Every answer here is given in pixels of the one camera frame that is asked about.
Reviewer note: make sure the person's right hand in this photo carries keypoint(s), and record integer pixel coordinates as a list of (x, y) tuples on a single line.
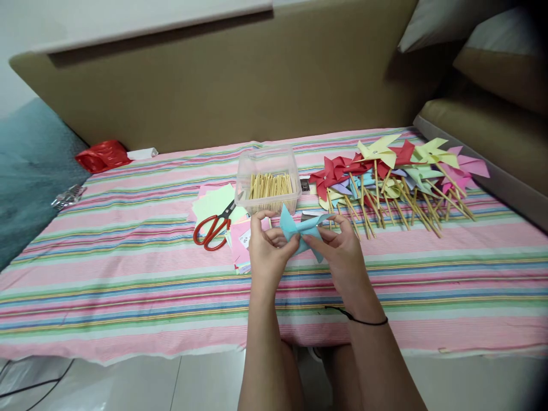
[(347, 261)]

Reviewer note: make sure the person's left hand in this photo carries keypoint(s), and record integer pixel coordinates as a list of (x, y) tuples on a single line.
[(263, 257)]

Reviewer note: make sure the person's right index finger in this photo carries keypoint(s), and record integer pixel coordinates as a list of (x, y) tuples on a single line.
[(349, 226)]

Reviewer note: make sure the person's right thumb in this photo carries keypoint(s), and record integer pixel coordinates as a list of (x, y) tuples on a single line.
[(329, 237)]

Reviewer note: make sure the person's left index finger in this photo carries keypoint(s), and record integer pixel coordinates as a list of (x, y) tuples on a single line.
[(262, 215)]

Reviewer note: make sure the person's left thumb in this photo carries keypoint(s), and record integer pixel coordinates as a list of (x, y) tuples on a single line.
[(274, 238)]

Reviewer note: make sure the person's left fingers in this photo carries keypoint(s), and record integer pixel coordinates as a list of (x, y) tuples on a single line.
[(286, 251)]

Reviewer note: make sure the person's right fingers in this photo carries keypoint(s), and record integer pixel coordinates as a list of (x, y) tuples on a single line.
[(330, 254)]

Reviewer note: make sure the blue paper pinwheel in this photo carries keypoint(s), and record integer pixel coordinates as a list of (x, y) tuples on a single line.
[(299, 233)]

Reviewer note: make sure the bundle of wooden sticks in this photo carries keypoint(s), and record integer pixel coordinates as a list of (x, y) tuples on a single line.
[(270, 186)]

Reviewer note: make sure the clear plastic box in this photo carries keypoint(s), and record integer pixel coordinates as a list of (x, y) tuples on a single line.
[(267, 165)]

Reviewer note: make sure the pile of coloured paper squares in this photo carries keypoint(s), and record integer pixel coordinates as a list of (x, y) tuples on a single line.
[(210, 199)]

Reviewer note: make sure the heap of finished stick pinwheels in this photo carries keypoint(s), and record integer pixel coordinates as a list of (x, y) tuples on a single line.
[(385, 180)]

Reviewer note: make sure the pink striped cloth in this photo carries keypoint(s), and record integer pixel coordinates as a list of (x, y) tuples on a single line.
[(128, 278)]

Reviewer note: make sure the red plastic bag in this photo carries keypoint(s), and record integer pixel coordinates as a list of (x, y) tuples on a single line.
[(102, 156)]

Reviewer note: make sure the clear crumpled plastic wrapper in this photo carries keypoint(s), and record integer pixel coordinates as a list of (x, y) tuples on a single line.
[(68, 197)]

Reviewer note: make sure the white pillow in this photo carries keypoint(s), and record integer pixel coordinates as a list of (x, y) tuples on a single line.
[(445, 21)]

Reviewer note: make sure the teal blanket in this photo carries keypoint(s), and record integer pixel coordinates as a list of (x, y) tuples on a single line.
[(34, 180)]

